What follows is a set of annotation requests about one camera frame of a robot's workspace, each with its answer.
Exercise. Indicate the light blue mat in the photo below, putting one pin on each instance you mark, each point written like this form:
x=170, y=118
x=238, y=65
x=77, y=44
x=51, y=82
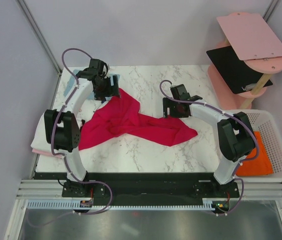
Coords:
x=70, y=84

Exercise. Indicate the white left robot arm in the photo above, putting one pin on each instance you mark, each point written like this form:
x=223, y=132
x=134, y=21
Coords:
x=61, y=128

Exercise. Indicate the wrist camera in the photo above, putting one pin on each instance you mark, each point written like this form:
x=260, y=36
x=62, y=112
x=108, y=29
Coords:
x=98, y=67
x=179, y=92

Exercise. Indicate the pink tiered shelf stand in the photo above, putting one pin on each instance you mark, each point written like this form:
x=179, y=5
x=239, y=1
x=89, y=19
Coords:
x=255, y=43

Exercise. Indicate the black board on shelf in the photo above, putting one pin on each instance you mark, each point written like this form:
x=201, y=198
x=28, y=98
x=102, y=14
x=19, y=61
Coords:
x=236, y=74

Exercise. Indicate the aluminium frame rails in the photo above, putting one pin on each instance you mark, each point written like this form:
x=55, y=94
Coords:
x=39, y=189

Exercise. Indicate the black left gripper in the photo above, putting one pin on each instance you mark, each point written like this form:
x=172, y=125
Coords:
x=111, y=91

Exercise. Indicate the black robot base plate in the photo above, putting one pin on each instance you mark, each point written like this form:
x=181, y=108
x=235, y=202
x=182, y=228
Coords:
x=150, y=188

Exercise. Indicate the white slotted cable duct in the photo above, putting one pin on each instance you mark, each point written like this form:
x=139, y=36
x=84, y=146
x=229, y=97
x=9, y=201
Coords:
x=75, y=204

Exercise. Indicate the pink folded t shirt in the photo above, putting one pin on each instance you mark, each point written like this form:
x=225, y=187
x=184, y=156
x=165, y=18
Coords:
x=45, y=153

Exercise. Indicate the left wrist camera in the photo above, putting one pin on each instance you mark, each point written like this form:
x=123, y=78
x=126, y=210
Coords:
x=98, y=67

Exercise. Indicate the orange t shirt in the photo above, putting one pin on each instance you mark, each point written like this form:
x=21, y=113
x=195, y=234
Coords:
x=261, y=166

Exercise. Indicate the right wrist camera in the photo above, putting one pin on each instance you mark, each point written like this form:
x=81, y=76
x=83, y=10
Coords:
x=179, y=92

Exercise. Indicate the white folded t shirt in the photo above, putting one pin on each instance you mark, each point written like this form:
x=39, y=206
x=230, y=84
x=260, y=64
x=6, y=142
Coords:
x=85, y=114

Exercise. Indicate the white plastic basket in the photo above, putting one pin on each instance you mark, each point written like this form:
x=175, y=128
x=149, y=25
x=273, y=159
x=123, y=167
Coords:
x=263, y=122

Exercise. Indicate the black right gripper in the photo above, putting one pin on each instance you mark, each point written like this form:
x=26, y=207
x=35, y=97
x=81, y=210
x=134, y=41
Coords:
x=166, y=103

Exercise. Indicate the magenta t shirt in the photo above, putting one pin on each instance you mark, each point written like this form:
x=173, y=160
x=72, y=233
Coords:
x=121, y=116

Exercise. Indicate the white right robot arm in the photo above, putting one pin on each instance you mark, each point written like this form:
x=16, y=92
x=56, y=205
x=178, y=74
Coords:
x=233, y=133

